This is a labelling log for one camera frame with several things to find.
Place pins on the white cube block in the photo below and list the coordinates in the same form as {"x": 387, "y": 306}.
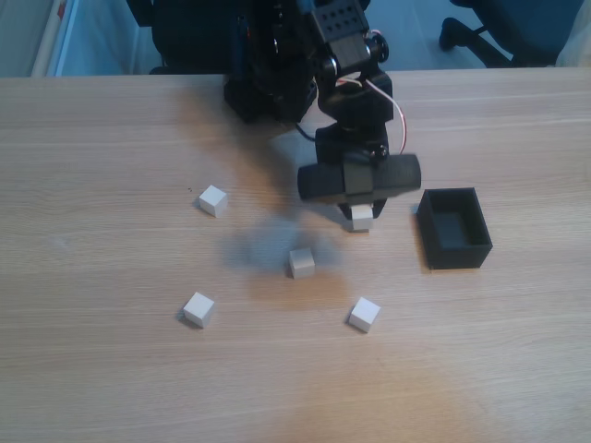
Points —
{"x": 361, "y": 220}
{"x": 213, "y": 200}
{"x": 365, "y": 314}
{"x": 302, "y": 263}
{"x": 198, "y": 309}

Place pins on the black open box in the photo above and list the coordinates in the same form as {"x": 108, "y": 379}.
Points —
{"x": 454, "y": 254}

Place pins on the blue office chair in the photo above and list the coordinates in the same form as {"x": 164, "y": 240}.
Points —
{"x": 522, "y": 32}

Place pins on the white board with red mark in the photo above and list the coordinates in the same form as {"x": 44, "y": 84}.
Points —
{"x": 46, "y": 46}

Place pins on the black oval camera box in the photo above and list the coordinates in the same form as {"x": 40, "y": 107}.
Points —
{"x": 323, "y": 182}

